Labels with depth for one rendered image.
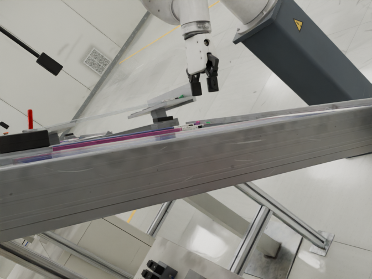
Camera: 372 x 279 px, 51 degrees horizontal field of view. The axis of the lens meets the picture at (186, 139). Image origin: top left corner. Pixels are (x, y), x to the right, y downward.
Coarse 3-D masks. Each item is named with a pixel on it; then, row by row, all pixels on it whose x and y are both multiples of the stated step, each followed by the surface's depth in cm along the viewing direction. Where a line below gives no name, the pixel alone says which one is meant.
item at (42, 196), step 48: (144, 144) 39; (192, 144) 41; (240, 144) 44; (288, 144) 47; (336, 144) 51; (0, 192) 33; (48, 192) 35; (96, 192) 37; (144, 192) 39; (192, 192) 41; (0, 240) 33
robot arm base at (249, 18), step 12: (228, 0) 127; (240, 0) 126; (252, 0) 127; (264, 0) 128; (276, 0) 126; (240, 12) 130; (252, 12) 129; (264, 12) 126; (240, 24) 138; (252, 24) 128
